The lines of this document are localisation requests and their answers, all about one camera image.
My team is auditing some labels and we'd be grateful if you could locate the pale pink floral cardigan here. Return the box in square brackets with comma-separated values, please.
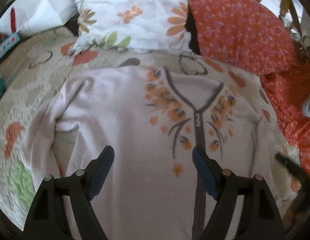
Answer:
[23, 66, 274, 239]

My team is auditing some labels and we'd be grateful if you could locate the orange floral bed sheet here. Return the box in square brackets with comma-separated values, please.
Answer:
[260, 64, 310, 175]

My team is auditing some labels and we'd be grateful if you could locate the patchwork heart quilt bedspread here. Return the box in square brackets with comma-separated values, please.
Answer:
[0, 27, 300, 229]

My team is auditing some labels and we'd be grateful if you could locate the orange floral pillow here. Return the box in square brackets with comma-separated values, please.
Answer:
[189, 0, 297, 76]

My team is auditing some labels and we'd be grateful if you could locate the colourful flat box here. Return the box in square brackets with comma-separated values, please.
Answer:
[0, 33, 20, 60]

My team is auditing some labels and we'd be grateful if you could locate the white floral pillow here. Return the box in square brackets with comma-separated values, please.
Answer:
[69, 0, 191, 55]

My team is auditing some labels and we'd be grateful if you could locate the white plastic bag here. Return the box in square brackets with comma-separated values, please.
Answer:
[0, 0, 77, 37]

